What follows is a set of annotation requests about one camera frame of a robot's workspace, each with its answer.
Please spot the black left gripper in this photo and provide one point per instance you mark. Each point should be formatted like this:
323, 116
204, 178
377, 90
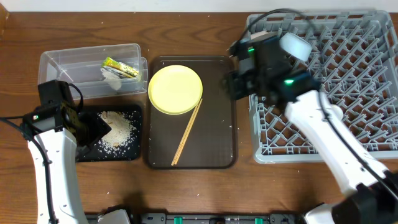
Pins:
97, 126

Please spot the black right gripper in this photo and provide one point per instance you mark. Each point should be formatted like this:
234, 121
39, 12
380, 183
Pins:
235, 84

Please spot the white tissue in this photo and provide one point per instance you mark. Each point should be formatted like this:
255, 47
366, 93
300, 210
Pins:
111, 79

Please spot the green snack wrapper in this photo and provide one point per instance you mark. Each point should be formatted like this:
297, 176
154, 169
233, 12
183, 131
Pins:
119, 68

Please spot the light blue bowl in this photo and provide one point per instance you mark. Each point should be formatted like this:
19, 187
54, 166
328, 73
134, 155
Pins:
295, 46

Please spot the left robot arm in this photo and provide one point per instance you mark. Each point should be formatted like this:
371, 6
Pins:
54, 131

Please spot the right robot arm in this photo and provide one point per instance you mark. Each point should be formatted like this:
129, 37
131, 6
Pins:
368, 186

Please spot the grey dishwasher rack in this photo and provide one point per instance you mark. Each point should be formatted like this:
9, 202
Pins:
354, 57

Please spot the pile of rice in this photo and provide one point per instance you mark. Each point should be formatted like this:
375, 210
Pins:
120, 134

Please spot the black tray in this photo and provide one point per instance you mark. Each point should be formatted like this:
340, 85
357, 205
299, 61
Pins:
96, 153

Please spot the wooden chopstick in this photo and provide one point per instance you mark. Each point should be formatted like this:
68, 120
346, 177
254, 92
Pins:
189, 133
186, 133

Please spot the clear plastic bin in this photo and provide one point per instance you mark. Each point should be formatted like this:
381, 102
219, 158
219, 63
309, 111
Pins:
82, 67

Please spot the yellow plate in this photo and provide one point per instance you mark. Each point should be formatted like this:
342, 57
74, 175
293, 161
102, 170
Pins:
175, 89

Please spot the dark brown serving tray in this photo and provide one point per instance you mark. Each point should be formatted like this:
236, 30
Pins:
212, 142

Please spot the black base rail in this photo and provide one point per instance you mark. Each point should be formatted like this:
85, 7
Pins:
163, 217

